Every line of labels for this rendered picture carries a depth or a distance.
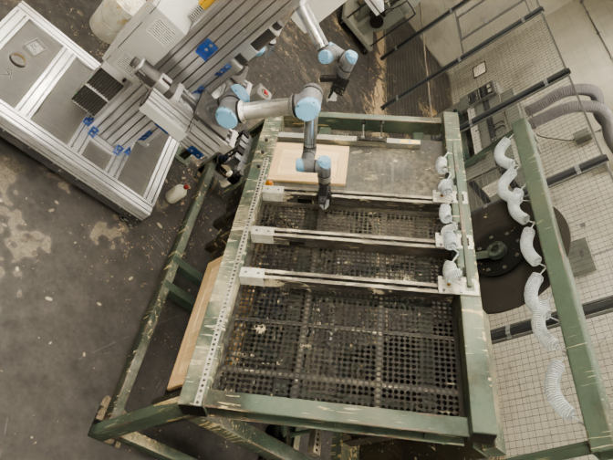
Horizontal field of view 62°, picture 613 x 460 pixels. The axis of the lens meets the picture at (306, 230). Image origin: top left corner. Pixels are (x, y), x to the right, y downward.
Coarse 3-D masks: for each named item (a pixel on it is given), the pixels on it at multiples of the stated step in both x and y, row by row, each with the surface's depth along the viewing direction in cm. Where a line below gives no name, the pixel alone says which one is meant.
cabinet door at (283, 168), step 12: (276, 144) 342; (288, 144) 342; (300, 144) 341; (276, 156) 334; (288, 156) 334; (300, 156) 333; (336, 156) 332; (276, 168) 325; (288, 168) 326; (336, 168) 324; (276, 180) 319; (288, 180) 318; (300, 180) 317; (312, 180) 317; (336, 180) 316
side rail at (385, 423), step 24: (216, 408) 216; (240, 408) 215; (264, 408) 215; (288, 408) 215; (312, 408) 215; (336, 408) 214; (360, 408) 214; (360, 432) 217; (384, 432) 217; (408, 432) 217; (432, 432) 207; (456, 432) 206
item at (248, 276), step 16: (240, 272) 262; (256, 272) 262; (272, 272) 262; (288, 272) 261; (304, 272) 261; (448, 272) 241; (464, 272) 237; (304, 288) 262; (320, 288) 260; (336, 288) 258; (352, 288) 256; (368, 288) 255; (384, 288) 253; (400, 288) 252; (416, 288) 252; (432, 288) 253; (448, 288) 247; (464, 288) 247
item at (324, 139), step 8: (280, 136) 345; (288, 136) 344; (296, 136) 344; (320, 136) 344; (328, 136) 343; (336, 136) 343; (344, 136) 343; (352, 136) 343; (344, 144) 343; (352, 144) 342; (360, 144) 341; (368, 144) 340; (376, 144) 339; (384, 144) 339; (392, 144) 338; (400, 144) 337; (408, 144) 336; (416, 144) 335
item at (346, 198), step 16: (272, 192) 303; (288, 192) 302; (304, 192) 304; (336, 192) 301; (352, 192) 301; (464, 192) 293; (384, 208) 300; (400, 208) 299; (416, 208) 297; (432, 208) 295
